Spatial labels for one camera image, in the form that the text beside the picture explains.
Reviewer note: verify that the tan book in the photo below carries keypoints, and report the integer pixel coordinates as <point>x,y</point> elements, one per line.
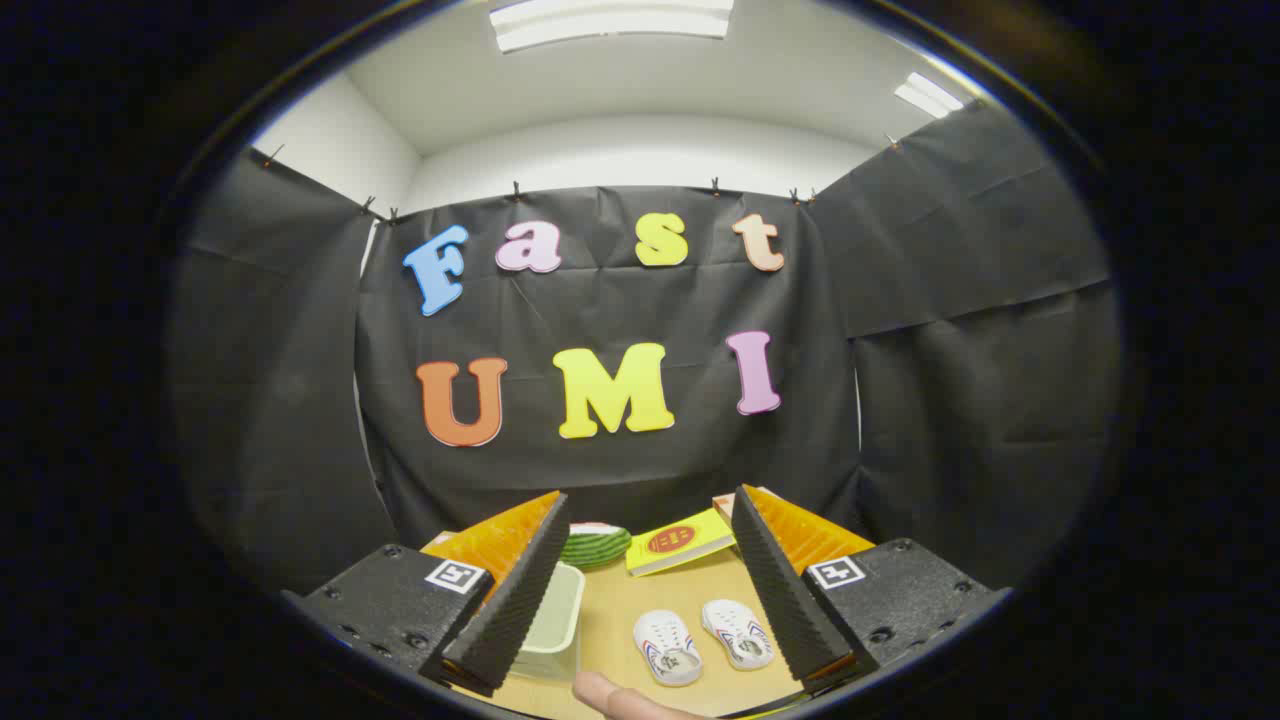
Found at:
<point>722,503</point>

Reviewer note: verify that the long ceiling light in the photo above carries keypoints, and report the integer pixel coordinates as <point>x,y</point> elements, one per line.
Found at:
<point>610,20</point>

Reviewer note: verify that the white canvas shoe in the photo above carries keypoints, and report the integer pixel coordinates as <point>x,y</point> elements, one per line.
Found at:
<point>668,648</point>
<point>738,633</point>

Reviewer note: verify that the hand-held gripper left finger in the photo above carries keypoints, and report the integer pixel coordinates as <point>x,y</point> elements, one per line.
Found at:
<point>510,600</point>

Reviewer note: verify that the yellow book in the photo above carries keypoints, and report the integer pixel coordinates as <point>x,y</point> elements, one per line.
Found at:
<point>680,541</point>

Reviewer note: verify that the small ceiling light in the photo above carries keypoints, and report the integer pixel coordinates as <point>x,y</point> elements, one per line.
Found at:
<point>928,95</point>

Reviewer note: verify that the beige fabric storage box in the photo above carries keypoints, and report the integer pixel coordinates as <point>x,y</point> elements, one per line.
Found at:
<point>556,620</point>

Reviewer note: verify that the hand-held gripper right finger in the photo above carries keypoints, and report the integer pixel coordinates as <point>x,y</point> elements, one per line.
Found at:
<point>785,600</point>

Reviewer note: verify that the watermelon slice plush toy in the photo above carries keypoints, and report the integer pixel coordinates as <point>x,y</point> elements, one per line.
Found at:
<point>600,548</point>

